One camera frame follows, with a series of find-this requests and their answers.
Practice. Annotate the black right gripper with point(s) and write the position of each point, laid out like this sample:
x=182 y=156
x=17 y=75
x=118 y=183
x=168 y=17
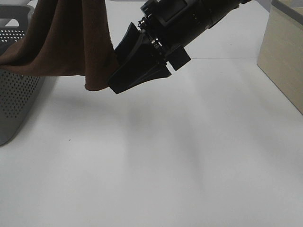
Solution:
x=175 y=23

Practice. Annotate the brown towel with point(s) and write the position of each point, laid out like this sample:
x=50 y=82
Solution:
x=65 y=38

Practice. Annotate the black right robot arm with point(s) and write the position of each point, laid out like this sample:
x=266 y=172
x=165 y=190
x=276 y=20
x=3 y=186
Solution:
x=219 y=9

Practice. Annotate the grey perforated plastic basket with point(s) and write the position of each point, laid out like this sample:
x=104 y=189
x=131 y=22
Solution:
x=17 y=92

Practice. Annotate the beige wooden box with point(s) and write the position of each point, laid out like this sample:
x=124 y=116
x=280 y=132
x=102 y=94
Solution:
x=281 y=52

